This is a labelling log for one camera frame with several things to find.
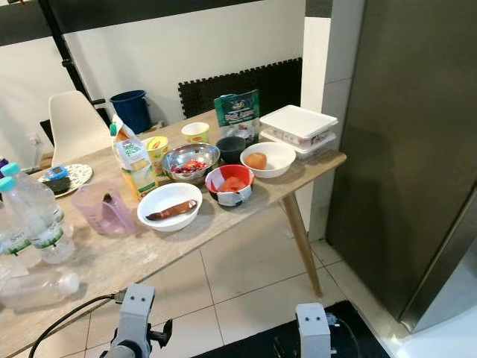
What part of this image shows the steel fridge body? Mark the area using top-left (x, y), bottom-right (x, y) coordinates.
top-left (325, 0), bottom-right (477, 334)

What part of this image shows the black floor mat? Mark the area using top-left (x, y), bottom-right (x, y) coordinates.
top-left (194, 300), bottom-right (392, 358)

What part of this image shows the light wooden table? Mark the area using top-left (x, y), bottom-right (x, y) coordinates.
top-left (0, 112), bottom-right (347, 358)

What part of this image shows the white bowl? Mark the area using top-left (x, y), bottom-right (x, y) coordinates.
top-left (137, 183), bottom-right (203, 232)
top-left (240, 141), bottom-right (297, 179)

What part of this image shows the brown sweet potato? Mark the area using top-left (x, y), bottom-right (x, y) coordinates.
top-left (146, 199), bottom-right (197, 222)

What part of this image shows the clear bottle white cap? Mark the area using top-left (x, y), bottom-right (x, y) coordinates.
top-left (0, 270), bottom-right (81, 313)

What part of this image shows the pink measuring jug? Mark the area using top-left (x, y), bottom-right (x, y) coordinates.
top-left (71, 179), bottom-right (136, 236)

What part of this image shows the red bowl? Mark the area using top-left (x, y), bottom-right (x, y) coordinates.
top-left (205, 164), bottom-right (256, 207)

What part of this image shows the red berries heap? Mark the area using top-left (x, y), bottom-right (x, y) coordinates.
top-left (174, 160), bottom-right (209, 175)

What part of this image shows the patterned plate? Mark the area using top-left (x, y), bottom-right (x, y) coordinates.
top-left (39, 163), bottom-right (94, 196)

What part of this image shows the white green milk carton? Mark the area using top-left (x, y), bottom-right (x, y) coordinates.
top-left (110, 116), bottom-right (159, 201)

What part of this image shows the black wallet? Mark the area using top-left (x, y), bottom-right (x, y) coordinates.
top-left (51, 178), bottom-right (74, 195)

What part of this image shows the steel bowl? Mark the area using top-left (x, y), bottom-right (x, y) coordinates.
top-left (162, 143), bottom-right (221, 184)

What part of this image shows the yellow paper cup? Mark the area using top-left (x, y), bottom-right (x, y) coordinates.
top-left (148, 136), bottom-right (171, 176)
top-left (181, 122), bottom-right (211, 145)

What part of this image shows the dark cup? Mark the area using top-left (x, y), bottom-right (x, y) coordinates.
top-left (215, 136), bottom-right (247, 166)

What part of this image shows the orange fruit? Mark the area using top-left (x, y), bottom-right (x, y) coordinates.
top-left (244, 152), bottom-right (268, 171)

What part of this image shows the white plastic chair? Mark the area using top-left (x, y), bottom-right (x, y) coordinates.
top-left (48, 90), bottom-right (109, 166)

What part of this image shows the blue bucket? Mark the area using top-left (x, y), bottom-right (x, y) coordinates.
top-left (110, 90), bottom-right (152, 135)

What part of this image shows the dark green snack bag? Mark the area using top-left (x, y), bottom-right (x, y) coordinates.
top-left (214, 90), bottom-right (262, 146)

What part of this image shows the black slanted stand pole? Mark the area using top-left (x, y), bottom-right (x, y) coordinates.
top-left (37, 0), bottom-right (90, 101)

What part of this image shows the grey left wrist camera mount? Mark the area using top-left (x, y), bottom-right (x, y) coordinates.
top-left (119, 283), bottom-right (156, 348)

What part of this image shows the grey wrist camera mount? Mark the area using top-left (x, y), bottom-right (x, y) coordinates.
top-left (295, 303), bottom-right (332, 358)
top-left (119, 283), bottom-right (156, 348)

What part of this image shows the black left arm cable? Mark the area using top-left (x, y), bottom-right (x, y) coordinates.
top-left (28, 293), bottom-right (124, 358)

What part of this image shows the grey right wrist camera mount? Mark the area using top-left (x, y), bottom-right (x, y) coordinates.
top-left (295, 303), bottom-right (332, 358)

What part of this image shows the black foam wall panel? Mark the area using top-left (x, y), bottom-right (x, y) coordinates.
top-left (177, 57), bottom-right (305, 120)

